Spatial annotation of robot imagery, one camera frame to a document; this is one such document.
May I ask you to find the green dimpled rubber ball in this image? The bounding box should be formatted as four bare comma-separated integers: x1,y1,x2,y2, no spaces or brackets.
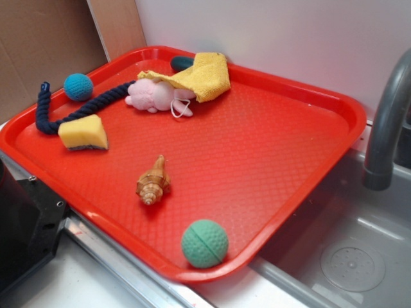
181,219,229,269

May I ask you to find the brown cardboard panel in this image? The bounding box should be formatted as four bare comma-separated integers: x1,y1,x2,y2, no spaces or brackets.
1,1,146,123

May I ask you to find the grey toy faucet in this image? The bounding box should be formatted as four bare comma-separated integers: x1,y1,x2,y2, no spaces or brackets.
362,50,410,191

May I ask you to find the yellow sponge with grey pad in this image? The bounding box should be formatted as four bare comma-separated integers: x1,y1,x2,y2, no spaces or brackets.
58,115,109,150

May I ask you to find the brown spiral seashell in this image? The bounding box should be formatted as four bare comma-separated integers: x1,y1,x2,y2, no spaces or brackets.
136,155,171,205

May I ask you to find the pink plush toy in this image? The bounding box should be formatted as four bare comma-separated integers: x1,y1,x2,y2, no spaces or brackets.
125,79,196,118

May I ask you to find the yellow folded cloth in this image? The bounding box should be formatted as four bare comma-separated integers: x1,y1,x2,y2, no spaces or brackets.
137,53,231,103

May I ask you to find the blue crocheted ball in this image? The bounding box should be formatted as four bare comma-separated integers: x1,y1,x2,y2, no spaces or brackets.
64,73,94,101

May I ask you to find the dark green oval object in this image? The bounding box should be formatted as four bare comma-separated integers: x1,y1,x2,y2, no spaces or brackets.
170,56,194,72

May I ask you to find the dark blue twisted rope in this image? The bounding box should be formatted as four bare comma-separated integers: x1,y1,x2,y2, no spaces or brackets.
35,80,137,133

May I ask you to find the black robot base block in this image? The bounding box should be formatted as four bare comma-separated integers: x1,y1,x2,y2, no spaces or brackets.
1,162,68,296

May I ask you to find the red plastic tray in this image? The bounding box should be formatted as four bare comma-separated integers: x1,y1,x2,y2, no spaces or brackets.
1,64,366,282

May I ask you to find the grey toy sink basin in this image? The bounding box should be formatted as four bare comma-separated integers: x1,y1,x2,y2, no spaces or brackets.
251,150,410,307

